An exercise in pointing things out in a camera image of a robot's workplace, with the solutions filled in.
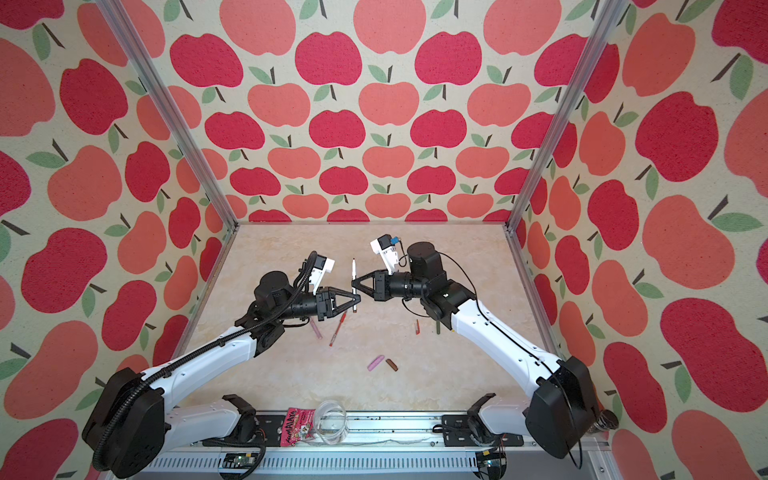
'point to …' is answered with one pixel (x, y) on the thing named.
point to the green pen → (438, 327)
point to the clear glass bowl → (331, 423)
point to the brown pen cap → (392, 364)
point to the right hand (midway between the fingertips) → (360, 281)
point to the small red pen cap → (418, 329)
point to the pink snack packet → (299, 424)
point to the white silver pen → (354, 303)
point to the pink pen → (319, 335)
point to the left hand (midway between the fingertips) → (361, 305)
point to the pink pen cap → (375, 362)
